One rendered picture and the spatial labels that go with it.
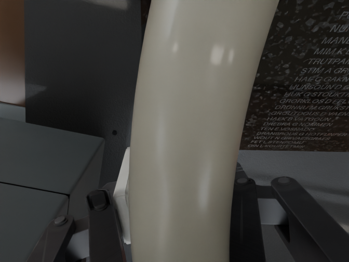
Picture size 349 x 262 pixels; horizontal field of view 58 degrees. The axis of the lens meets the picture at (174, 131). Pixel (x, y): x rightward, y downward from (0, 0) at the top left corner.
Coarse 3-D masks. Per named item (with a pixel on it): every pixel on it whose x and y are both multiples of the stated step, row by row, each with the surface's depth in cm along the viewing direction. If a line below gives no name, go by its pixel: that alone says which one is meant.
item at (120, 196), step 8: (128, 152) 21; (128, 160) 20; (120, 168) 19; (128, 168) 19; (120, 176) 18; (128, 176) 18; (120, 184) 17; (128, 184) 17; (120, 192) 16; (128, 192) 16; (120, 200) 16; (128, 200) 16; (120, 208) 16; (128, 208) 16; (120, 216) 16; (128, 216) 16; (120, 224) 16; (128, 224) 16; (128, 232) 16; (128, 240) 16
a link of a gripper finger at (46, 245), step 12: (60, 216) 15; (72, 216) 15; (48, 228) 14; (60, 228) 14; (72, 228) 14; (48, 240) 13; (60, 240) 13; (36, 252) 13; (48, 252) 13; (60, 252) 13
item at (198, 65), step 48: (192, 0) 6; (240, 0) 6; (144, 48) 8; (192, 48) 7; (240, 48) 7; (144, 96) 8; (192, 96) 7; (240, 96) 7; (144, 144) 8; (192, 144) 7; (144, 192) 8; (192, 192) 8; (144, 240) 8; (192, 240) 8
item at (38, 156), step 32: (0, 128) 99; (32, 128) 104; (0, 160) 81; (32, 160) 84; (64, 160) 88; (96, 160) 99; (0, 192) 68; (32, 192) 71; (64, 192) 73; (0, 224) 59; (32, 224) 61; (0, 256) 52
